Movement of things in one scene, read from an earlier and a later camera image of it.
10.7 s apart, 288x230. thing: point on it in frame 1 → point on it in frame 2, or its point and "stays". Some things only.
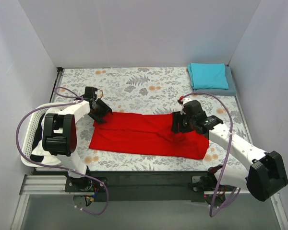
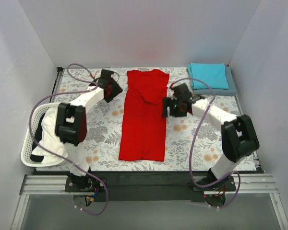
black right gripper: (179, 122) → (167, 108)
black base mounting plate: (121, 186) stays
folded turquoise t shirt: (205, 75) stays
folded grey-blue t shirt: (230, 91) stays
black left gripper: (100, 111) → (114, 89)
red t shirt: (148, 134) → (144, 128)
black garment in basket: (37, 139) stays
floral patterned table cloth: (143, 90) stays
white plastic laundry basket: (36, 111) stays
